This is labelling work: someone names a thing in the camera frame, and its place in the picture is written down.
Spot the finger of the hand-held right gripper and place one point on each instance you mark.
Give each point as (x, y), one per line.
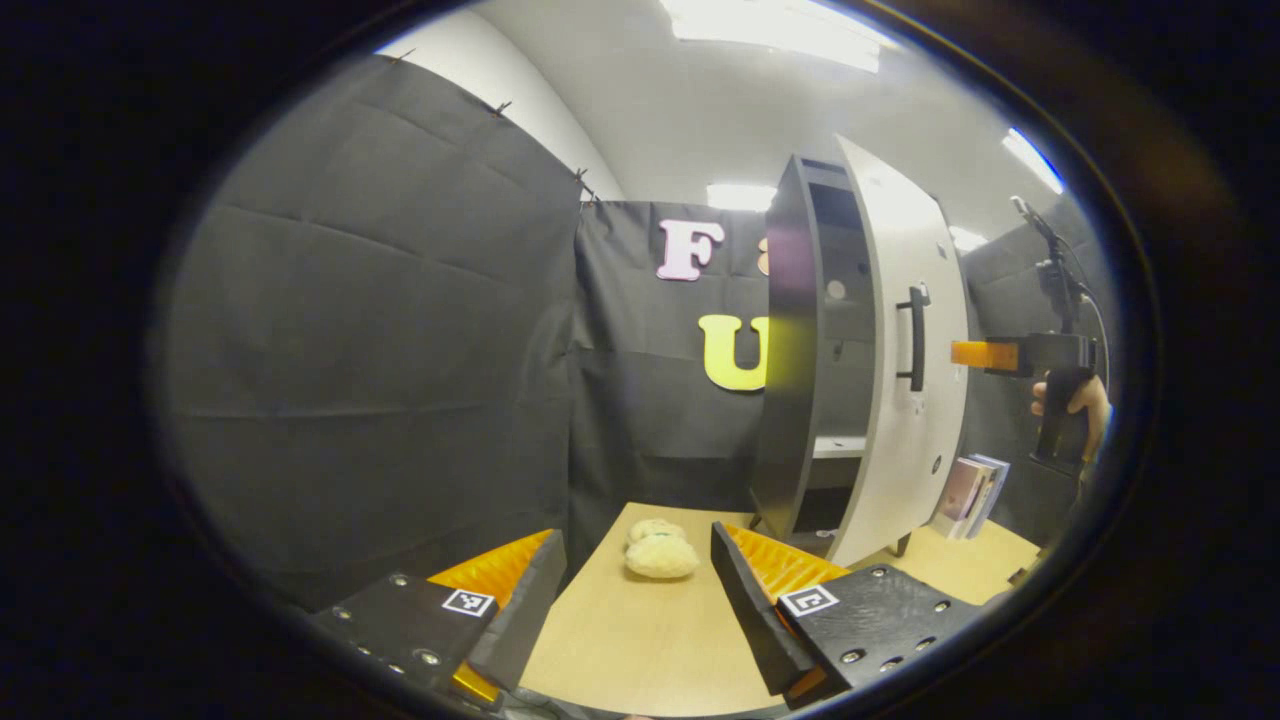
(985, 354)

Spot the large ceiling light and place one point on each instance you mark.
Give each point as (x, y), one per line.
(775, 30)

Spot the cream plush toy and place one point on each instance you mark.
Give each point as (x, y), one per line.
(660, 555)

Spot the black backdrop cloth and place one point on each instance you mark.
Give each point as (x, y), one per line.
(380, 350)

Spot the white book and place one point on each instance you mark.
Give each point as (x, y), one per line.
(998, 485)
(985, 495)

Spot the grey cabinet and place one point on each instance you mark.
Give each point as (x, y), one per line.
(790, 400)

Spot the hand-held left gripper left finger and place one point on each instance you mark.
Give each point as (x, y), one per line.
(525, 610)

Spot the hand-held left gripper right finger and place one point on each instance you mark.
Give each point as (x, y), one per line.
(755, 610)

